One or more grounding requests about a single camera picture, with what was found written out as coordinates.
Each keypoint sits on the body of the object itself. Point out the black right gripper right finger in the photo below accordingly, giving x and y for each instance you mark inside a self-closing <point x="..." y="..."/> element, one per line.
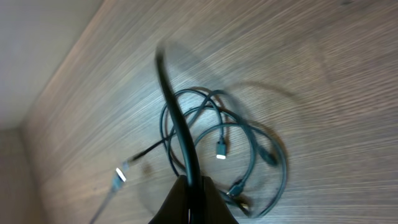
<point x="215" y="209"/>

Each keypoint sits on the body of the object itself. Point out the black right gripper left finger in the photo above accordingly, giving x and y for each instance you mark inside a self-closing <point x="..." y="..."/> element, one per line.
<point x="174" y="209"/>

